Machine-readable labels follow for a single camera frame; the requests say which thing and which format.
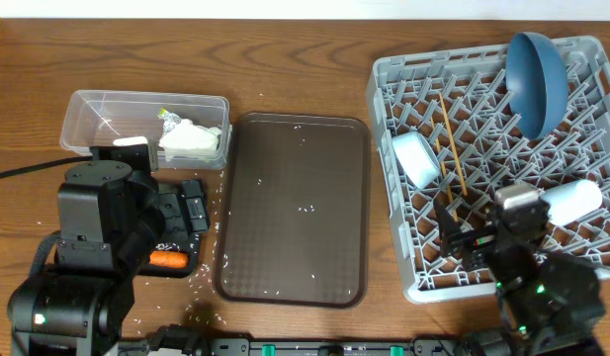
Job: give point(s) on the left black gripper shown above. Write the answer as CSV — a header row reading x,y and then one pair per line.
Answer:
x,y
187,220

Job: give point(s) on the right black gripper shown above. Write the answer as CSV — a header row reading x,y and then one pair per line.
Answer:
x,y
479,239

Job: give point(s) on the orange carrot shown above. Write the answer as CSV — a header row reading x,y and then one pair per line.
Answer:
x,y
169,259

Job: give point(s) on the small light-blue rice bowl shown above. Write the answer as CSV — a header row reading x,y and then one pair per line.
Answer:
x,y
416,158

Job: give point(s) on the white green wrapper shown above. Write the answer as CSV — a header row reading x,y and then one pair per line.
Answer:
x,y
182,138

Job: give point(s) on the light blue cup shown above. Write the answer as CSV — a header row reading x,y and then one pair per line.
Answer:
x,y
572,201

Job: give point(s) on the wooden chopstick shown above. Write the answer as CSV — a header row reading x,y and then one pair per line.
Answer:
x,y
453,145
443,169

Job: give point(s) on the large blue plate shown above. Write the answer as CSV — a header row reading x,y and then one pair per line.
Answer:
x,y
536,77

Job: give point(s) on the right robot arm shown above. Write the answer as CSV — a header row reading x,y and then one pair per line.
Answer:
x,y
547,308

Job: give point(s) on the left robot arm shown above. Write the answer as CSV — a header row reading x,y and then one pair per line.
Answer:
x,y
116,222

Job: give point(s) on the grey dishwasher rack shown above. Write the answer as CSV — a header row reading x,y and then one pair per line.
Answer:
x,y
402,95

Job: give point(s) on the white rice pile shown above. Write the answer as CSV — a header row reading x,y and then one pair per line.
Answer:
x,y
168,246

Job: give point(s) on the black tray bin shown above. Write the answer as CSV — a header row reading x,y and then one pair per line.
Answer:
x,y
190,245

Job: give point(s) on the clear plastic bin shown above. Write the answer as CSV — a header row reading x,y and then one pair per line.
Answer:
x,y
99,117

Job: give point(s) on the brown serving tray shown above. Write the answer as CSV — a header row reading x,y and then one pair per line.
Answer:
x,y
294,222

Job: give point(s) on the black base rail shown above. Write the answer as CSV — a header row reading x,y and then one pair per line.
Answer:
x,y
183,341

